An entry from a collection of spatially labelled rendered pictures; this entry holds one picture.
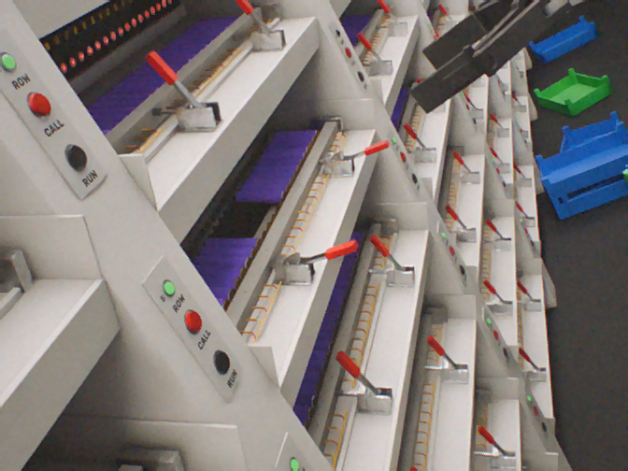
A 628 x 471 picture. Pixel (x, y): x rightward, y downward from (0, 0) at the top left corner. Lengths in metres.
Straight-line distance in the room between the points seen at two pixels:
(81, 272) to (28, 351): 0.08
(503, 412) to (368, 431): 0.58
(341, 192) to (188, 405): 0.49
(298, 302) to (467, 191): 1.04
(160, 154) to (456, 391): 0.67
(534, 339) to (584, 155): 0.98
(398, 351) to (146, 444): 0.46
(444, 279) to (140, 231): 0.81
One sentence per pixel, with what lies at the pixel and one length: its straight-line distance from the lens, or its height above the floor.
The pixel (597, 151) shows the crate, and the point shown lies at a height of 0.09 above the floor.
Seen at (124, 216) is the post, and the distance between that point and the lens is 0.58.
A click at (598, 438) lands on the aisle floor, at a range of 1.80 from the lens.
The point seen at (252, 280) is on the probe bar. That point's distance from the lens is 0.79.
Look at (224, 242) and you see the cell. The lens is 0.89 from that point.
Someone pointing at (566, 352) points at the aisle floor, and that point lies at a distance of 2.04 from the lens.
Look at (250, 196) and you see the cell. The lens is 0.99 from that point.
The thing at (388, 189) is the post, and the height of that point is 0.80.
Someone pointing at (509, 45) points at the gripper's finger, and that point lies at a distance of 0.72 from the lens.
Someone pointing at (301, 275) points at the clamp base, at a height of 0.92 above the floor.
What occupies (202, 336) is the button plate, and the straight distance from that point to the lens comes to 0.60.
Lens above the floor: 1.25
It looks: 21 degrees down
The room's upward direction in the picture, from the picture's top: 31 degrees counter-clockwise
